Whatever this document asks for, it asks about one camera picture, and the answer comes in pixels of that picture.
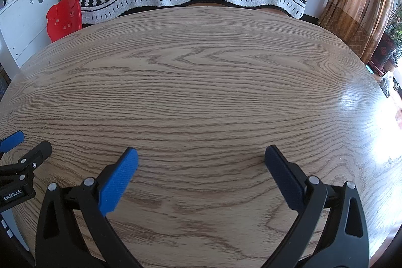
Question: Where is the white cabinet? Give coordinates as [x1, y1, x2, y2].
[0, 0, 59, 79]

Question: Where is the red plastic bag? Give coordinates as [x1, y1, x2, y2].
[46, 0, 82, 42]

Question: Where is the green potted plant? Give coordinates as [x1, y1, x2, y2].
[385, 4, 402, 66]

